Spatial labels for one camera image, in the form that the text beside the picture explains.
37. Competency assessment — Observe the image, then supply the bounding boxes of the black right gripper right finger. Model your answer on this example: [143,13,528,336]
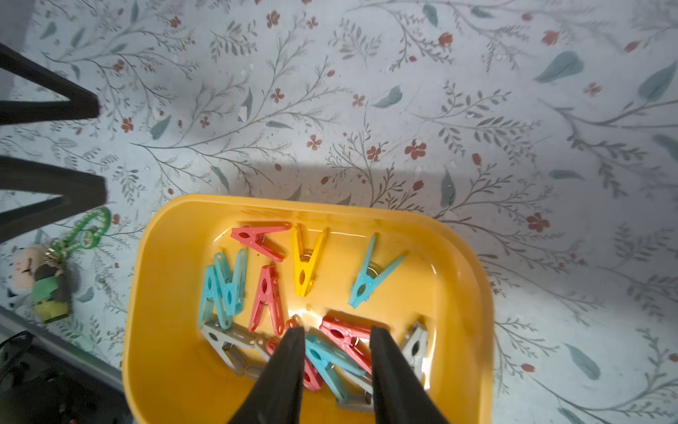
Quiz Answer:
[369,326,448,423]

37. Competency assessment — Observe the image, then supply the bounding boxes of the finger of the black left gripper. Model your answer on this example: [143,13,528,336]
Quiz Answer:
[0,154,108,244]
[0,43,102,126]

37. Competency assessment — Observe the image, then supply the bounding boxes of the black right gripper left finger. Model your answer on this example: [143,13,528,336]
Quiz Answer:
[229,328,305,423]

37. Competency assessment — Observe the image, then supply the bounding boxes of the red clothespin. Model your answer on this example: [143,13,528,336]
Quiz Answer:
[248,265,284,337]
[320,316,373,375]
[266,314,324,393]
[231,223,291,263]

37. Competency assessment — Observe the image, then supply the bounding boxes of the teal clothespin lone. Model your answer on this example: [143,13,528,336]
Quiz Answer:
[348,233,406,309]

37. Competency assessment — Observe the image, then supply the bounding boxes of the yellow clothespin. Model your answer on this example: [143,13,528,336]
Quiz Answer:
[292,225,329,298]

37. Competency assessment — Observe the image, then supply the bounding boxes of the red clothespin top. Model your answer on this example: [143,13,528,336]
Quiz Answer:
[231,223,291,263]

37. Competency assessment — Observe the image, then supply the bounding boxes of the yellow plastic storage box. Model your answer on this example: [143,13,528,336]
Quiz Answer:
[123,194,494,423]

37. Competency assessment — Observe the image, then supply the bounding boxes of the red clothespin bottom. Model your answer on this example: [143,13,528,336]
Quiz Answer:
[266,314,324,393]

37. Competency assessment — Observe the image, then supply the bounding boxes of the grey clothespin right lower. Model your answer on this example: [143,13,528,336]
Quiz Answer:
[335,372,374,413]

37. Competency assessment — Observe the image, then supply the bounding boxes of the grey clothespin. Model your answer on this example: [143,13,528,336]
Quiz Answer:
[335,372,374,413]
[400,322,428,383]
[201,321,272,380]

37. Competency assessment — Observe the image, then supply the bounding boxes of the grey clothespin right upper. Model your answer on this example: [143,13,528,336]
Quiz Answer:
[400,322,428,383]

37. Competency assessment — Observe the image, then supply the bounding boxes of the grey clothespin bottom left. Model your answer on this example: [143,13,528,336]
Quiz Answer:
[201,321,272,380]

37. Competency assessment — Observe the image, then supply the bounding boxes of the teal clothespin centre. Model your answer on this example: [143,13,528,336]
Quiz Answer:
[305,329,374,405]

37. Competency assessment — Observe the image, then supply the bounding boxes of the teal clothespin left pair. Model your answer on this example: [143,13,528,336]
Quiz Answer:
[198,265,226,329]

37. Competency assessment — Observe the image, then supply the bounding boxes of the plush keychain with green ring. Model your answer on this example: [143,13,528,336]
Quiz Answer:
[8,207,112,323]

